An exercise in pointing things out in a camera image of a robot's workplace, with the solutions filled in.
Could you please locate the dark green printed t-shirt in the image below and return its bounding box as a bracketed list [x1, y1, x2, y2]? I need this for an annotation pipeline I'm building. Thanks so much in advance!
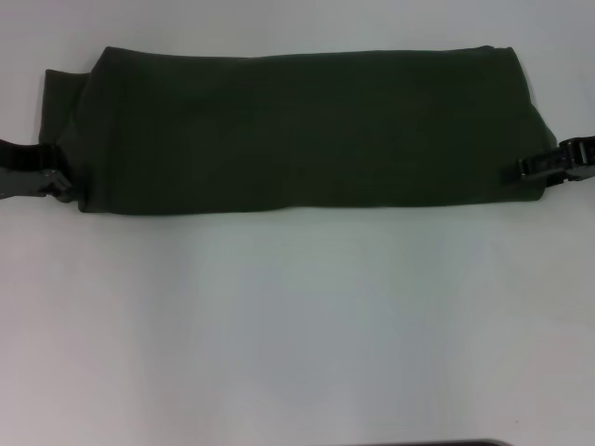
[44, 45, 558, 217]

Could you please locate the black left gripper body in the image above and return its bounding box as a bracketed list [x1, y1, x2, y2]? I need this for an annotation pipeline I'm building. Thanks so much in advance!
[0, 137, 60, 202]

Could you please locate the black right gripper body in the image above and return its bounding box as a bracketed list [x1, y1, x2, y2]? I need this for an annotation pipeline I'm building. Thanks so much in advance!
[556, 134, 595, 181]

